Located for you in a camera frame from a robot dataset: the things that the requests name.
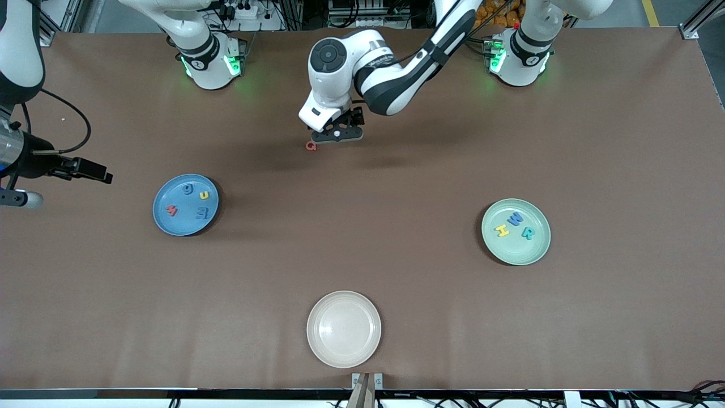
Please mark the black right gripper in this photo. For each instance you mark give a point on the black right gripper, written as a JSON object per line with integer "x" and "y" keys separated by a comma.
{"x": 35, "y": 162}

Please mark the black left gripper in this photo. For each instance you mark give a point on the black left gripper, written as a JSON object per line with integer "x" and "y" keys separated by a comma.
{"x": 355, "y": 117}

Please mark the pink foam letter w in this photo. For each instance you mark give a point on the pink foam letter w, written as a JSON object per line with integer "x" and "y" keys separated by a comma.
{"x": 171, "y": 210}

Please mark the blue foam letter m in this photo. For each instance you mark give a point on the blue foam letter m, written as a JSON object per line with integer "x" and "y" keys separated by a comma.
{"x": 201, "y": 213}

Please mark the yellow foam letter H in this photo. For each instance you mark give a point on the yellow foam letter H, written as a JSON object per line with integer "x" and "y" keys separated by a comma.
{"x": 502, "y": 230}

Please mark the blue foam letter W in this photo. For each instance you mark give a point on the blue foam letter W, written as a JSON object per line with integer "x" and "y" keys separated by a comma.
{"x": 515, "y": 219}

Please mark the teal foam letter R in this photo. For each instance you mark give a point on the teal foam letter R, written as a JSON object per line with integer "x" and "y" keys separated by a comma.
{"x": 528, "y": 233}

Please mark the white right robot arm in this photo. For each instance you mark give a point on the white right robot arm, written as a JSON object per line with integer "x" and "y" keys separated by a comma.
{"x": 207, "y": 62}

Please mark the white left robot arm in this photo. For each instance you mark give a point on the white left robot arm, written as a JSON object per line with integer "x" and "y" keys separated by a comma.
{"x": 331, "y": 56}

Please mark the blue plate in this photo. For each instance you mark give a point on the blue plate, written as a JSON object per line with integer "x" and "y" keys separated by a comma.
{"x": 181, "y": 221}

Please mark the white power strip with plugs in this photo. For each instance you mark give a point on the white power strip with plugs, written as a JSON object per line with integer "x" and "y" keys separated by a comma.
{"x": 246, "y": 11}

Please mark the pile of orange bags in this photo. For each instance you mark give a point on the pile of orange bags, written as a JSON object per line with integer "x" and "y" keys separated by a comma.
{"x": 501, "y": 14}

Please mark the green plate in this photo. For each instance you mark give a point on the green plate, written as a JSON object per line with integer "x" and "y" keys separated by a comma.
{"x": 515, "y": 252}

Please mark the beige plate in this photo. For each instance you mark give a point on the beige plate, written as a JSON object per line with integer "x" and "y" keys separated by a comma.
{"x": 344, "y": 328}

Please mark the aluminium frame profile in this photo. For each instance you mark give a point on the aluminium frame profile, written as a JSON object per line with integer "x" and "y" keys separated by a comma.
{"x": 690, "y": 31}
{"x": 54, "y": 25}

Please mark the small metal bracket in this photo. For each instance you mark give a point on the small metal bracket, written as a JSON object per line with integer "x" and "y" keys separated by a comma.
{"x": 378, "y": 381}

